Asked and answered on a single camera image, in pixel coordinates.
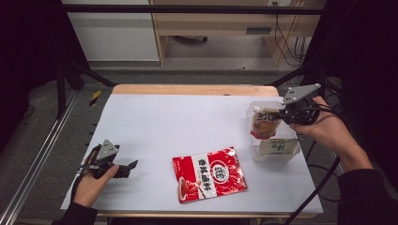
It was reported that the black horizontal frame bar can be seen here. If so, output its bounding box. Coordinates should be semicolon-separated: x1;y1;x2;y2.
62;4;325;16

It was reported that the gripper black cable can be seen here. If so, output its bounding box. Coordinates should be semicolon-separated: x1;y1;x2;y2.
283;156;342;225
69;146;95;203

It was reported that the light wooden desk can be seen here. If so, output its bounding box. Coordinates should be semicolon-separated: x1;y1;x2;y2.
149;0;327;68

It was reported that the cream and green sauce packet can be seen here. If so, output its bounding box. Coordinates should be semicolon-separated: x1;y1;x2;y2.
258;138;299;158

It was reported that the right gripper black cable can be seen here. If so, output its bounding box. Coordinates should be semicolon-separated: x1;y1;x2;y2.
283;156;342;225

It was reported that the white wall socket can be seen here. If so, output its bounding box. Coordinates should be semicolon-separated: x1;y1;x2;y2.
267;0;292;8

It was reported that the person's right hand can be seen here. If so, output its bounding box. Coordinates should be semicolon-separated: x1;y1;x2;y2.
289;95;357;157

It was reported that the red and white seasoning packet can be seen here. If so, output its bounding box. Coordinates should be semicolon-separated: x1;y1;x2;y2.
172;146;249;204

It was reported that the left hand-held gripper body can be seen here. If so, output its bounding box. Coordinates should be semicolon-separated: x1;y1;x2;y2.
79;139;123;180

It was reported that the spouted sauce pouch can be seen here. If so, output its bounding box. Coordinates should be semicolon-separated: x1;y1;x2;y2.
249;105;283;141

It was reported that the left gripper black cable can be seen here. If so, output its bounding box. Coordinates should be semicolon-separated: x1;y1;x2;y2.
69;146;95;203

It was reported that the white table sheet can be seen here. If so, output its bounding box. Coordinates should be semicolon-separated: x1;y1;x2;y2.
60;93;324;215

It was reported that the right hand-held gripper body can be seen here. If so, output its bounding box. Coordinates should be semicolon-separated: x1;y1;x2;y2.
280;82;322;127

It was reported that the person's left hand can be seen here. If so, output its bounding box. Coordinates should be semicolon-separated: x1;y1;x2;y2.
72;164;120;209

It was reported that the clear plastic container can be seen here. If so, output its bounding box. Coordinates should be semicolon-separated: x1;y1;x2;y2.
245;100;301;165

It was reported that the black curtain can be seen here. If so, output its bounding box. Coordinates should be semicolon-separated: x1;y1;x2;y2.
301;0;398;191
0;0;90;151

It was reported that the bundle of hanging cables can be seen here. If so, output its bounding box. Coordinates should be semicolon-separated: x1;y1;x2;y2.
273;1;309;68

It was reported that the white cabinet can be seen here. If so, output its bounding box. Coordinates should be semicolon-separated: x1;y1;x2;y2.
61;0;161;63

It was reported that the black metal stand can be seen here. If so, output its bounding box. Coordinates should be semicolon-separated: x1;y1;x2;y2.
55;60;116;120
266;62;329;104

